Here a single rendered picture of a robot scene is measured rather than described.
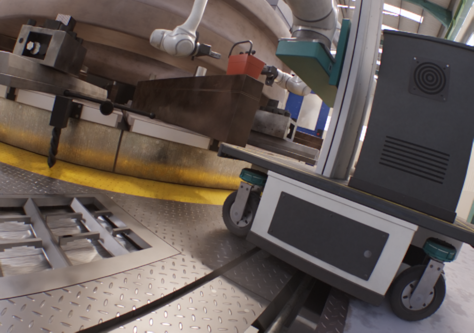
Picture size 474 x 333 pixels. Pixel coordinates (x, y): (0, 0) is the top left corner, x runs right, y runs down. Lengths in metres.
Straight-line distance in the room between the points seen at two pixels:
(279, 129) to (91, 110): 1.70
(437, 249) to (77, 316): 0.82
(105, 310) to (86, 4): 1.91
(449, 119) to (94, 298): 0.94
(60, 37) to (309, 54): 1.32
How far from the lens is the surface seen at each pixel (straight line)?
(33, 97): 1.39
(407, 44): 0.84
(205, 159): 1.47
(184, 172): 1.43
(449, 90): 0.79
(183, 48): 1.03
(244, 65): 1.35
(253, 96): 1.33
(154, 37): 1.20
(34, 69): 1.53
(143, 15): 1.94
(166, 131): 1.31
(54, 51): 1.57
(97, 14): 1.99
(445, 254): 0.75
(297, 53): 0.84
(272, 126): 2.40
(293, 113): 6.83
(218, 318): 0.55
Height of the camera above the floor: 0.37
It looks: 4 degrees down
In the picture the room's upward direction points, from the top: 17 degrees clockwise
